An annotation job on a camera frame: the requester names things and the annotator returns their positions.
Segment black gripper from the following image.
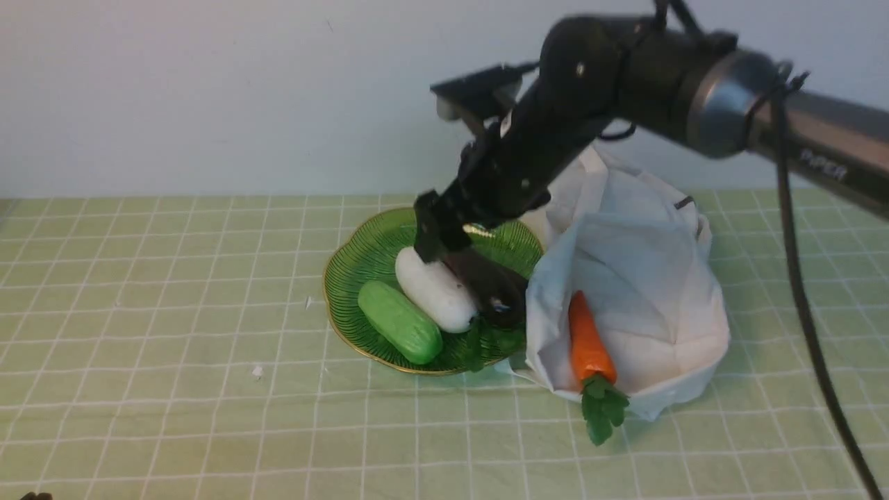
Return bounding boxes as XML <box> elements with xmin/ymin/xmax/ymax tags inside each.
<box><xmin>414</xmin><ymin>97</ymin><xmax>598</xmax><ymax>263</ymax></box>

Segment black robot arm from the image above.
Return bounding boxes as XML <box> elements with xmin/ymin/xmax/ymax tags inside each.
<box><xmin>414</xmin><ymin>4</ymin><xmax>888</xmax><ymax>263</ymax></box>

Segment white plastic bag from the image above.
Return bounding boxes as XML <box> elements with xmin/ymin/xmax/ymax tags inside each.
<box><xmin>497</xmin><ymin>147</ymin><xmax>731</xmax><ymax>421</ymax></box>

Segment white radish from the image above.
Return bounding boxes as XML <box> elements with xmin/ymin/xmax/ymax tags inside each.
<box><xmin>394</xmin><ymin>247</ymin><xmax>477</xmax><ymax>333</ymax></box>

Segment green glass plate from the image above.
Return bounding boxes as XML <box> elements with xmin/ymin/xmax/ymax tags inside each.
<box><xmin>324</xmin><ymin>208</ymin><xmax>544</xmax><ymax>376</ymax></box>

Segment purple eggplant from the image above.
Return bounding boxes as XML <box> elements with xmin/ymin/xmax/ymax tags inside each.
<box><xmin>442</xmin><ymin>248</ymin><xmax>529</xmax><ymax>329</ymax></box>

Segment green cucumber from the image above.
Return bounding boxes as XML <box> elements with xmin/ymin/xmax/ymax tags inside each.
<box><xmin>358</xmin><ymin>281</ymin><xmax>442</xmax><ymax>366</ymax></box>

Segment orange carrot with leaves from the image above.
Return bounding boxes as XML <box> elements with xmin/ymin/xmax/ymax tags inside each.
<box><xmin>567</xmin><ymin>290</ymin><xmax>629</xmax><ymax>447</ymax></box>

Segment green checkered tablecloth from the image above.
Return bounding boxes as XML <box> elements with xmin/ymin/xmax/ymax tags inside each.
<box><xmin>1</xmin><ymin>190</ymin><xmax>866</xmax><ymax>499</ymax></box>

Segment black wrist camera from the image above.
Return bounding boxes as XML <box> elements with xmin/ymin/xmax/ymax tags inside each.
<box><xmin>431</xmin><ymin>64</ymin><xmax>524</xmax><ymax>122</ymax></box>

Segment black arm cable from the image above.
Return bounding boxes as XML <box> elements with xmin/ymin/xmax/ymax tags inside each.
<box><xmin>767</xmin><ymin>62</ymin><xmax>886</xmax><ymax>500</ymax></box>

